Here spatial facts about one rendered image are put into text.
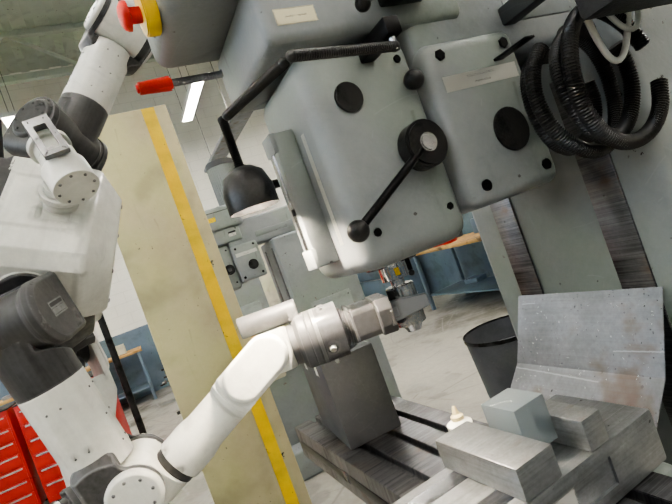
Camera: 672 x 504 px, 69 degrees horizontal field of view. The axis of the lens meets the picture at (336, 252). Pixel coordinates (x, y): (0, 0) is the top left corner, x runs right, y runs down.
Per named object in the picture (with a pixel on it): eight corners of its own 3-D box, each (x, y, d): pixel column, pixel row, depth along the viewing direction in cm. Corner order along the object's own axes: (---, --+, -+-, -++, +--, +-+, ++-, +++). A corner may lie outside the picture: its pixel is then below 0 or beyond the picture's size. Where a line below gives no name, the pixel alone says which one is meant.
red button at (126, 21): (123, 22, 65) (112, -6, 65) (123, 38, 69) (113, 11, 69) (148, 19, 67) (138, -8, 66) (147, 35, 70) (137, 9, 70)
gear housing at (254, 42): (270, 44, 62) (243, -30, 62) (233, 117, 84) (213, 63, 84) (468, 13, 75) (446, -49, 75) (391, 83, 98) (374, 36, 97)
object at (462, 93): (479, 209, 71) (419, 41, 71) (396, 236, 93) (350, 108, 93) (566, 176, 79) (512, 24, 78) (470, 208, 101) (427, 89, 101)
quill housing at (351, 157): (372, 274, 65) (290, 48, 65) (318, 284, 84) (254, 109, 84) (477, 231, 73) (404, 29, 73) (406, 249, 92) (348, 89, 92)
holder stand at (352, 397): (351, 451, 99) (317, 359, 99) (323, 424, 120) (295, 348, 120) (402, 425, 103) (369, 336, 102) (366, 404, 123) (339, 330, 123)
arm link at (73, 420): (95, 555, 65) (1, 419, 61) (111, 502, 78) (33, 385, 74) (175, 505, 68) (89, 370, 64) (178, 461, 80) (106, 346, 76)
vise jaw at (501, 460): (527, 504, 53) (515, 469, 52) (443, 467, 66) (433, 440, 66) (563, 476, 55) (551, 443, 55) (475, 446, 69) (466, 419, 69)
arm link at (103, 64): (142, 50, 114) (108, 130, 106) (86, 12, 106) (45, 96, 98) (164, 28, 106) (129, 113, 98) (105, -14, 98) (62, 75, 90)
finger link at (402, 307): (430, 308, 76) (393, 321, 76) (423, 288, 76) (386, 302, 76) (432, 309, 75) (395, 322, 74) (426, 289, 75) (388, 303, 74)
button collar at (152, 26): (148, 22, 66) (133, -20, 65) (147, 45, 71) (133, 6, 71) (163, 21, 66) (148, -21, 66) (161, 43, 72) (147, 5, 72)
